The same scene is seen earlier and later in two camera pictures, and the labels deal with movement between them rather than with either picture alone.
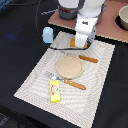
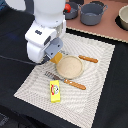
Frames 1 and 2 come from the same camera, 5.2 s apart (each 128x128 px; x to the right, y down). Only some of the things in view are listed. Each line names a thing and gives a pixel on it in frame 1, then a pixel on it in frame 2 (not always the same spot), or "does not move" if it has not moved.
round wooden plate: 69,66 does not move
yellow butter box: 55,92 does not move
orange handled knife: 65,80 does not move
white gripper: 85,30 -> 44,41
